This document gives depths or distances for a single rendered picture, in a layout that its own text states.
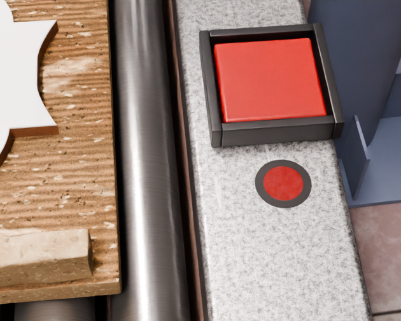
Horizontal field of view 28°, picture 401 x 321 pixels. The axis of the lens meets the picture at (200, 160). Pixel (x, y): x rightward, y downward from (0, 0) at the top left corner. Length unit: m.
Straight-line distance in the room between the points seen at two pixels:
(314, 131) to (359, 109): 0.98
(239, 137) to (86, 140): 0.09
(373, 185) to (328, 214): 1.10
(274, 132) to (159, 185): 0.07
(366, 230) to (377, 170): 0.13
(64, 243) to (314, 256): 0.13
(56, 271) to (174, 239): 0.07
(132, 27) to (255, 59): 0.08
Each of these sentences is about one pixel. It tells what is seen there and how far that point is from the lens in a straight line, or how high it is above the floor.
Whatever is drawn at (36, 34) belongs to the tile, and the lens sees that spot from 0.48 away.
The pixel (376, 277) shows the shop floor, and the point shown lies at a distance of 1.46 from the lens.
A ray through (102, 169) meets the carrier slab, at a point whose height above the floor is 0.94.
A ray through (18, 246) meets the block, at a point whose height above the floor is 0.96.
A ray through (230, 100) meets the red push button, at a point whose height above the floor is 0.93.
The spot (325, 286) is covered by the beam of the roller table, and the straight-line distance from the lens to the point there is 0.42.
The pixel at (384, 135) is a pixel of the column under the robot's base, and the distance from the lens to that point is 1.61.
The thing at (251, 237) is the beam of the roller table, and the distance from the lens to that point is 0.43.
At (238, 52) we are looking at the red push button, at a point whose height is 0.93.
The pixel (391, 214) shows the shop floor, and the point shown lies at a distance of 1.53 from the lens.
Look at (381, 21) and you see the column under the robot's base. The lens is 1.27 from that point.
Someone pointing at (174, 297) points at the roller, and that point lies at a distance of 0.42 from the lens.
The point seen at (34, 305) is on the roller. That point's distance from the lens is 0.42.
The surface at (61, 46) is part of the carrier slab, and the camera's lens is 0.48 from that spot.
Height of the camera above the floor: 1.30
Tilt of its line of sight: 57 degrees down
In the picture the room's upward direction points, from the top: 1 degrees clockwise
